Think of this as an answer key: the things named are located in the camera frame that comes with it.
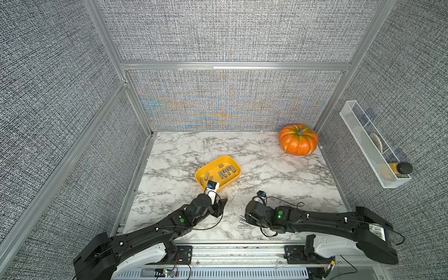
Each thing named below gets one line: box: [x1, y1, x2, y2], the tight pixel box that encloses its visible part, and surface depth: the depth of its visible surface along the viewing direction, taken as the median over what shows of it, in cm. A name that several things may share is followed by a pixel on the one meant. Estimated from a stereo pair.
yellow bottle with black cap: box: [388, 162, 413, 175], surface depth 63 cm
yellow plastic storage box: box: [194, 155, 243, 193], surface depth 102 cm
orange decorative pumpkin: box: [278, 124, 320, 156], surface depth 102 cm
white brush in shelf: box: [369, 132, 383, 154], surface depth 71 cm
